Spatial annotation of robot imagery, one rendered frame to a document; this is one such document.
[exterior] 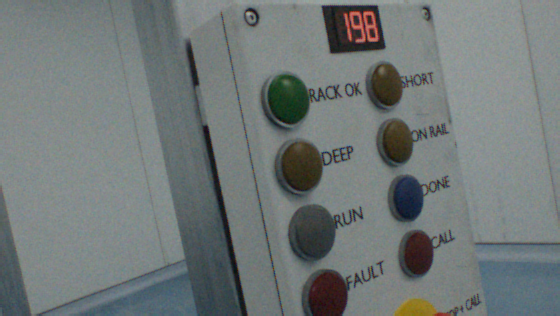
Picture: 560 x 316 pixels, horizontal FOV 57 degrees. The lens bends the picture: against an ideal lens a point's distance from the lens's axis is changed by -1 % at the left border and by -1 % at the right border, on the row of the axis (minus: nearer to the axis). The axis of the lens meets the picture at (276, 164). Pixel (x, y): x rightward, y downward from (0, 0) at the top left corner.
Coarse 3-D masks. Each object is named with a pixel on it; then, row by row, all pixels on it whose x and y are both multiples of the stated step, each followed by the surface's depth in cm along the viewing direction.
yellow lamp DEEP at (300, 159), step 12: (300, 144) 27; (288, 156) 27; (300, 156) 27; (312, 156) 27; (288, 168) 26; (300, 168) 27; (312, 168) 27; (288, 180) 27; (300, 180) 27; (312, 180) 27
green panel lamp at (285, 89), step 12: (276, 84) 26; (288, 84) 27; (300, 84) 27; (276, 96) 26; (288, 96) 27; (300, 96) 27; (276, 108) 26; (288, 108) 27; (300, 108) 27; (288, 120) 27; (300, 120) 27
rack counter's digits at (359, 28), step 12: (336, 12) 30; (348, 12) 31; (360, 12) 31; (372, 12) 32; (336, 24) 30; (348, 24) 31; (360, 24) 31; (372, 24) 32; (348, 36) 30; (360, 36) 31; (372, 36) 32
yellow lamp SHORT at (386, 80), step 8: (384, 64) 32; (376, 72) 31; (384, 72) 31; (392, 72) 32; (376, 80) 31; (384, 80) 31; (392, 80) 32; (400, 80) 32; (376, 88) 31; (384, 88) 31; (392, 88) 32; (400, 88) 32; (376, 96) 31; (384, 96) 31; (392, 96) 32; (400, 96) 32; (384, 104) 32; (392, 104) 32
